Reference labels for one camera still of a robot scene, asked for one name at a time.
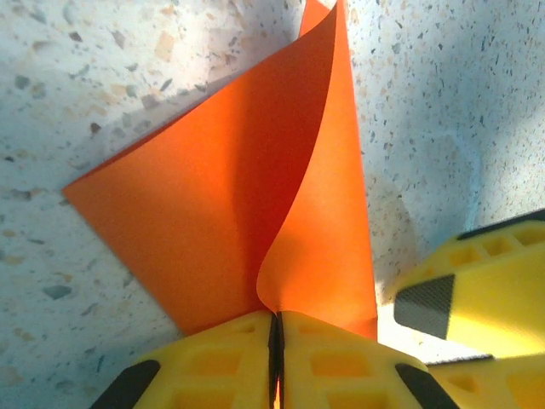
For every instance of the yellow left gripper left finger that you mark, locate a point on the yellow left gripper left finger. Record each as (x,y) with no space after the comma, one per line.
(213,370)

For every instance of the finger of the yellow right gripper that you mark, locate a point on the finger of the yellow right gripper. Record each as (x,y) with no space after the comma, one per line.
(498,298)
(511,383)

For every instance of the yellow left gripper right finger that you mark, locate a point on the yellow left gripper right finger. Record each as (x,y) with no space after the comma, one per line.
(340,375)

